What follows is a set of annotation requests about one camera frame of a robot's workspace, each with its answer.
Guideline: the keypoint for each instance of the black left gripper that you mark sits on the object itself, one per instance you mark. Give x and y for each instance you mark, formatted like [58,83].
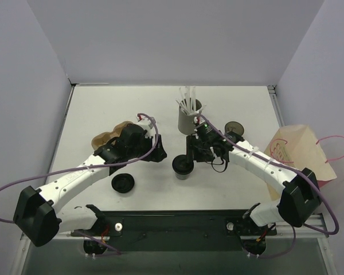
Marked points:
[155,148]

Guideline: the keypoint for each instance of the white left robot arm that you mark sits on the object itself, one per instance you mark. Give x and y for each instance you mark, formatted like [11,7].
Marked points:
[39,212]

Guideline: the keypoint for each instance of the beige pink paper bag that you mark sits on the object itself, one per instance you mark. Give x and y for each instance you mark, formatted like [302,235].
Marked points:
[298,147]

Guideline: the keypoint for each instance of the aluminium frame rail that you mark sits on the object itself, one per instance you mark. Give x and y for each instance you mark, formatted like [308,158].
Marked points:
[318,218]

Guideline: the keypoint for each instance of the brown cardboard cup carrier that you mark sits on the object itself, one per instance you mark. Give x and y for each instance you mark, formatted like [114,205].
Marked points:
[102,138]

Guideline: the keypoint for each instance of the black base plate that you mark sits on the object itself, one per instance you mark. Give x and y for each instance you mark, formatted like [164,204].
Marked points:
[180,231]

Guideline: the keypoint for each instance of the white stirrer sticks bundle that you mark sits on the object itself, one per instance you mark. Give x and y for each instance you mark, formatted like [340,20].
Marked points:
[188,102]

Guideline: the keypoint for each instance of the dark coffee cup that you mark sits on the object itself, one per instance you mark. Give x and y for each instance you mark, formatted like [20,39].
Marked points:
[235,127]
[182,174]

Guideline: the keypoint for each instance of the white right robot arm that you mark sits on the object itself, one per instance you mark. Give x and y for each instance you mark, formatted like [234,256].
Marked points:
[298,190]

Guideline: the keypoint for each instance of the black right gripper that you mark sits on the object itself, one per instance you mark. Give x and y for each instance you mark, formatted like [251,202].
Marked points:
[195,147]

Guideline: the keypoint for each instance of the black cup lid stack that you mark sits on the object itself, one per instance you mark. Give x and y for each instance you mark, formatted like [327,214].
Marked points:
[123,183]

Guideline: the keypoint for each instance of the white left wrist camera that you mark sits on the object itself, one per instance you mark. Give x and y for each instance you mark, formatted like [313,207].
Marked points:
[146,124]

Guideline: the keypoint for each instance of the grey cylindrical holder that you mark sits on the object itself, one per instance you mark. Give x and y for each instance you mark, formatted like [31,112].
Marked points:
[187,122]

